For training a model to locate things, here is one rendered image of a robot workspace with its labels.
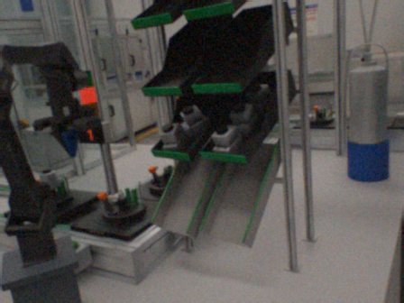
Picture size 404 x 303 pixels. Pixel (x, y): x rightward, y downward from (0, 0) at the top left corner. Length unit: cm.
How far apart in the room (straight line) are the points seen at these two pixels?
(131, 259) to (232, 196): 31
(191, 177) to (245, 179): 16
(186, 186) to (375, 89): 85
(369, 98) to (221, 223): 85
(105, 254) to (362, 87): 109
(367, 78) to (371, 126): 18
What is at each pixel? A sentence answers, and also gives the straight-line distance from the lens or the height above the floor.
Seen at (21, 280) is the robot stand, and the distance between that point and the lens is 88.
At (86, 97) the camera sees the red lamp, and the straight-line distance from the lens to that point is 140.
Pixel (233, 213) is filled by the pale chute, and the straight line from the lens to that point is 101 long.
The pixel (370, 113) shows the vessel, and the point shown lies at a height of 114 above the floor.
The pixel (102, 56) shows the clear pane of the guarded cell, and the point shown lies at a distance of 259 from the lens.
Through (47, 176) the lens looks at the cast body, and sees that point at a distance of 148.
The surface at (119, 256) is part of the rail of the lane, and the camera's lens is 112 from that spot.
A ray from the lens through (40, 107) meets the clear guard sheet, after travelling 168.
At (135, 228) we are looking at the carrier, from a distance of 117.
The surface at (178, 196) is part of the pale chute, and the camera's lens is 111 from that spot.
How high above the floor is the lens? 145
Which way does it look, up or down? 16 degrees down
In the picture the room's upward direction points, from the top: 7 degrees counter-clockwise
